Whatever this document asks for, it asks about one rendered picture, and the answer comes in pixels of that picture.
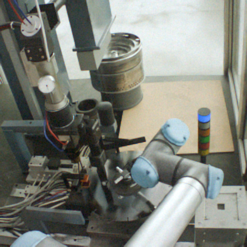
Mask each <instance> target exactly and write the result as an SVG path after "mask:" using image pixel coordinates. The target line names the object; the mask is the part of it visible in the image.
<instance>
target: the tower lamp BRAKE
mask: <svg viewBox="0 0 247 247"><path fill-rule="evenodd" d="M197 115H198V117H197V119H198V120H199V122H201V123H207V122H209V121H210V119H211V111H210V109H209V108H206V107H202V108H199V109H198V111H197Z"/></svg>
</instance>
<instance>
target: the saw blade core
mask: <svg viewBox="0 0 247 247"><path fill-rule="evenodd" d="M142 153H143V151H138V153H137V151H123V152H118V153H115V154H112V155H109V156H107V159H108V160H107V162H106V164H105V168H106V172H107V177H108V181H105V182H100V179H99V177H98V173H97V168H96V167H91V169H90V170H89V171H88V172H87V175H89V177H88V180H87V182H83V186H82V194H83V198H84V201H85V203H86V205H87V206H88V207H89V208H90V209H91V210H92V211H93V212H94V213H95V214H97V215H99V216H101V217H104V218H106V219H108V220H111V221H118V222H127V217H128V221H135V220H138V219H141V218H144V217H146V216H148V215H150V214H151V211H152V212H153V211H154V210H155V206H156V207H157V206H158V205H159V203H161V201H162V200H163V198H164V197H165V196H166V195H167V194H168V193H169V191H170V190H171V189H172V187H173V186H170V185H166V184H163V183H161V182H159V183H158V184H157V185H156V186H155V187H154V188H145V187H142V186H141V188H140V189H139V190H138V191H137V192H135V193H134V194H131V195H120V194H118V193H117V192H115V191H114V189H113V188H112V184H111V182H112V179H113V177H114V176H115V175H116V174H117V173H118V172H119V171H118V170H117V169H116V168H117V167H118V168H119V169H121V170H127V169H128V168H130V166H129V167H128V168H126V169H123V168H124V167H125V165H126V164H127V163H128V162H129V161H131V160H133V159H135V158H137V157H139V156H140V155H141V154H142ZM116 154H117V156H116ZM169 186H170V187H169ZM86 195H87V196H86ZM90 202H91V203H90ZM96 209H97V210H96ZM150 210H151V211H150ZM139 215H141V218H140V216H139ZM115 217H117V218H116V220H115Z"/></svg>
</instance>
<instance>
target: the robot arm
mask: <svg viewBox="0 0 247 247"><path fill-rule="evenodd" d="M189 135H190V131H189V128H188V127H187V126H186V125H185V123H184V122H182V121H181V120H179V119H170V120H168V121H167V122H166V123H165V124H163V125H162V126H161V129H160V130H159V131H158V132H157V134H156V135H155V136H154V137H153V138H152V140H151V141H150V142H149V143H148V144H147V146H146V147H145V149H144V151H143V153H142V154H141V155H140V156H139V157H137V158H135V159H133V160H131V161H129V162H128V163H127V164H126V165H125V167H124V168H123V169H126V168H128V167H129V166H130V168H128V169H127V170H128V172H129V173H128V174H127V175H125V177H124V178H128V177H131V178H132V179H131V181H132V183H133V185H134V187H135V186H137V185H140V186H142V187H145V188H154V187H155V186H156V185H157V184H158V183H159V182H161V183H163V184H166V185H170V186H173V188H172V189H171V190H170V191H169V193H168V194H167V195H166V196H165V197H164V198H163V200H162V201H161V203H160V204H159V205H158V206H157V207H156V208H155V210H154V211H153V212H152V213H151V214H150V216H149V217H148V218H147V219H146V220H145V221H144V223H143V224H142V225H141V226H140V227H139V229H138V230H137V231H136V233H135V234H134V235H133V236H132V238H131V239H130V240H129V241H128V242H127V243H126V244H125V246H123V247H173V246H174V245H175V243H176V242H177V240H178V238H179V237H180V235H181V234H182V232H183V231H184V229H185V227H186V226H187V225H188V223H189V221H190V220H191V218H192V217H193V215H194V214H195V212H196V211H197V209H198V207H199V206H200V204H201V203H202V201H203V199H204V198H210V199H214V198H216V197H217V196H218V194H219V191H220V189H221V186H222V182H223V179H224V173H223V172H222V170H221V169H218V168H216V167H215V168H214V167H212V166H210V165H209V164H208V165H207V164H202V163H198V162H196V161H193V160H189V159H187V158H186V159H185V158H182V157H179V156H177V155H176V154H177V153H178V151H179V149H180V148H181V147H182V146H183V145H184V144H185V143H186V141H187V140H188V138H189ZM128 164H129V165H128ZM127 165H128V166H127ZM133 185H131V186H130V187H132V186H133ZM10 247H68V246H66V245H63V244H62V243H60V242H59V241H56V240H55V239H53V238H52V237H51V236H50V235H45V234H44V233H42V232H39V231H32V232H27V233H25V234H23V235H22V236H20V237H19V238H18V239H16V240H15V241H14V243H13V244H12V245H11V246H10Z"/></svg>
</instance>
